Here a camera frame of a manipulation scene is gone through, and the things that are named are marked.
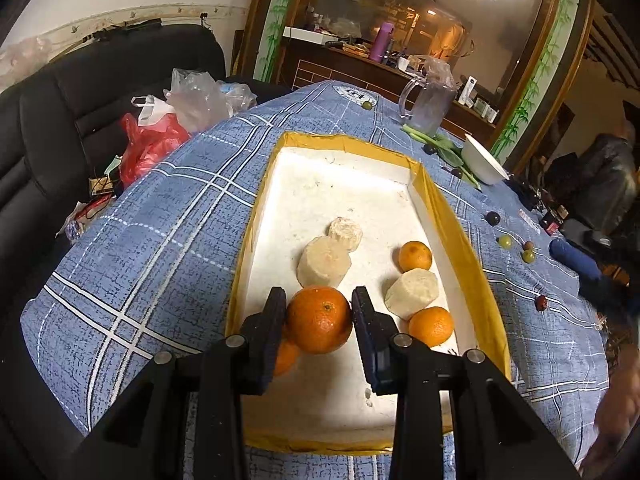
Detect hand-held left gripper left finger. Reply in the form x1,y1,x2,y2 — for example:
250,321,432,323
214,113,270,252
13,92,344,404
75,286,288,480

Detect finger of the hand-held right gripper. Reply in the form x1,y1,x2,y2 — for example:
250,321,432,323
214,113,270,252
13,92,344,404
549,238,603,283

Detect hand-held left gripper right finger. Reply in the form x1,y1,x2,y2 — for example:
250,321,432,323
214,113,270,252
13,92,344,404
351,286,581,480

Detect orange mandarin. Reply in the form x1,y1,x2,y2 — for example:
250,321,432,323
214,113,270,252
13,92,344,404
408,306,455,348
286,285,353,355
273,337,301,378
398,240,433,273

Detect large peeled sugarcane piece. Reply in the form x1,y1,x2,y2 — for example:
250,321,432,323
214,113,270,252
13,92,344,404
384,268,440,321
296,236,352,290

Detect small peeled sugarcane piece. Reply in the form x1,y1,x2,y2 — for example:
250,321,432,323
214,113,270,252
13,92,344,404
328,217,363,253

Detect white foam box gold tape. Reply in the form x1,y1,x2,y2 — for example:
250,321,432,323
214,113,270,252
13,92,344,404
225,131,512,456

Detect person's right forearm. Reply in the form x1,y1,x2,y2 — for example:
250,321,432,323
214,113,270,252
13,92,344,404
582,345,640,471

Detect blue plaid tablecloth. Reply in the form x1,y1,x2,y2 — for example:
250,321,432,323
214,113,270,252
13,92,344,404
20,80,613,480

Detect white bowl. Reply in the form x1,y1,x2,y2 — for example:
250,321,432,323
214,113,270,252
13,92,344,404
461,133,510,186

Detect leafy green vegetable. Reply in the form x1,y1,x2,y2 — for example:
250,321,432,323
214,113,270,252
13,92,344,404
402,124,483,191

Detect small white boxes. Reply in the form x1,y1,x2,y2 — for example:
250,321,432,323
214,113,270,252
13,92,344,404
472,97,500,123

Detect clear plastic pitcher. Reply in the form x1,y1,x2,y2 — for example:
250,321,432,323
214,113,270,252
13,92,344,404
398,72,458,136

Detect small printed packet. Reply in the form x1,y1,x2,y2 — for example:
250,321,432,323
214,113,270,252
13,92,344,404
56,201,113,246

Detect red plastic bag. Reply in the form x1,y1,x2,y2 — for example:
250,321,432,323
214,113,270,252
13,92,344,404
119,112,192,188

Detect crumpled plastic bag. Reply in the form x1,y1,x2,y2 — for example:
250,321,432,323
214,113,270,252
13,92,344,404
422,56,457,88

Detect clear plastic bag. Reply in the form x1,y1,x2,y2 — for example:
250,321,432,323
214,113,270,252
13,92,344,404
164,67,258,133

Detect white plastic bag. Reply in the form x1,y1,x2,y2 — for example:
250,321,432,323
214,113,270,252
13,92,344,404
131,95,176,127

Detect wooden cabinet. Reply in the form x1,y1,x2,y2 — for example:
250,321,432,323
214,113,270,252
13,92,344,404
232,0,596,181

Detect purple lid bottle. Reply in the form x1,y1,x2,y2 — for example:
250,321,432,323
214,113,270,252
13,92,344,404
370,22,396,63

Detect black sofa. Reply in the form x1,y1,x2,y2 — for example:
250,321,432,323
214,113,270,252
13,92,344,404
0,24,227,311

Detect flat white box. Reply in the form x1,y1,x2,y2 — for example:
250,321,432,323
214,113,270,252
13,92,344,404
282,26,331,45

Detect tangle of cables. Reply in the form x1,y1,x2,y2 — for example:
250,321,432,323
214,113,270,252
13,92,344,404
89,157,123,198

